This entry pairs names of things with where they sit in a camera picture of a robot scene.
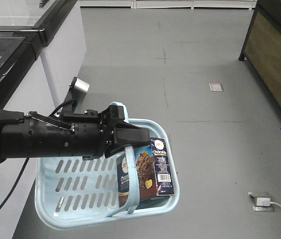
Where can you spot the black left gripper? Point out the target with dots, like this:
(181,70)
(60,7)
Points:
(106,133)

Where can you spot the chocolate cookie box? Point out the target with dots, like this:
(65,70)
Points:
(153,170)

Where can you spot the light blue plastic basket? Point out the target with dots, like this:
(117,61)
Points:
(71,192)

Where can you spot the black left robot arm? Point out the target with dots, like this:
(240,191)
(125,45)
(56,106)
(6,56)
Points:
(33,135)

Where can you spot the steel floor socket plate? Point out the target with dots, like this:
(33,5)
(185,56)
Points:
(216,87)

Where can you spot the far chest freezer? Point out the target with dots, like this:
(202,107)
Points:
(59,26)

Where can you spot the chest freezer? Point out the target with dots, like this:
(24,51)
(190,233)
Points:
(59,26)
(23,88)

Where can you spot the near chest freezer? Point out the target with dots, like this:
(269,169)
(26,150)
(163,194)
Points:
(23,88)

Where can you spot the floor socket with white plug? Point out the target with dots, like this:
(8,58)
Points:
(261,201)

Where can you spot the dark wooden display stand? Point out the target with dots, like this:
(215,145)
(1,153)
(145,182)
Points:
(262,46)

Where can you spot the white store shelving unit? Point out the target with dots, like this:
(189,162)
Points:
(145,4)

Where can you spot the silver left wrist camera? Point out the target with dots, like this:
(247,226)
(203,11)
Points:
(78,88)

